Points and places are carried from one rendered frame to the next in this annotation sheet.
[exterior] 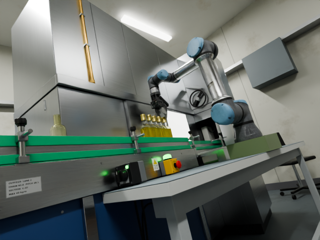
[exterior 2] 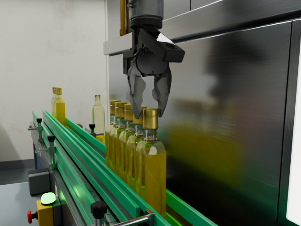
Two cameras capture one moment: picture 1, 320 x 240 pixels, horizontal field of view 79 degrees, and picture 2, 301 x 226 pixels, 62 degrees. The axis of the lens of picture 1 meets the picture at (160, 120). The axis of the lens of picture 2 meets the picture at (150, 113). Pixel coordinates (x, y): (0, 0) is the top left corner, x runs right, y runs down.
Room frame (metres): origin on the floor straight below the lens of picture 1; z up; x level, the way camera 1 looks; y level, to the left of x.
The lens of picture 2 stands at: (1.68, -0.52, 1.23)
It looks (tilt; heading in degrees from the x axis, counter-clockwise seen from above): 8 degrees down; 118
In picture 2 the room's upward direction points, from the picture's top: straight up
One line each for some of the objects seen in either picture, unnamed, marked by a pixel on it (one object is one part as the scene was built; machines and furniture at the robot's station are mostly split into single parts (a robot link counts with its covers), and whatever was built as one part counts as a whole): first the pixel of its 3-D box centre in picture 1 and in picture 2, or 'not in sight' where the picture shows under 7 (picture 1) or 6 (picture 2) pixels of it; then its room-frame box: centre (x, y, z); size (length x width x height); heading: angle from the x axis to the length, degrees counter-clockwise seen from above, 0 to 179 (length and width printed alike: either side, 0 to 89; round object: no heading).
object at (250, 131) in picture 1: (245, 131); not in sight; (1.12, -0.46, 0.88); 0.15 x 0.15 x 0.10
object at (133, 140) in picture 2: (164, 139); (140, 174); (1.37, 0.01, 0.99); 0.06 x 0.06 x 0.21; 57
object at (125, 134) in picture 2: (158, 139); (131, 167); (1.32, 0.04, 0.99); 0.06 x 0.06 x 0.21; 56
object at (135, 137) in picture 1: (138, 138); (45, 153); (0.88, 0.12, 0.94); 0.07 x 0.04 x 0.13; 57
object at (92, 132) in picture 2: not in sight; (96, 136); (0.89, 0.41, 0.94); 0.07 x 0.04 x 0.13; 57
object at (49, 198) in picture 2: (167, 157); (48, 197); (1.02, 0.01, 0.84); 0.05 x 0.05 x 0.03
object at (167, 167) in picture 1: (170, 167); (48, 213); (1.01, 0.01, 0.79); 0.07 x 0.07 x 0.07; 57
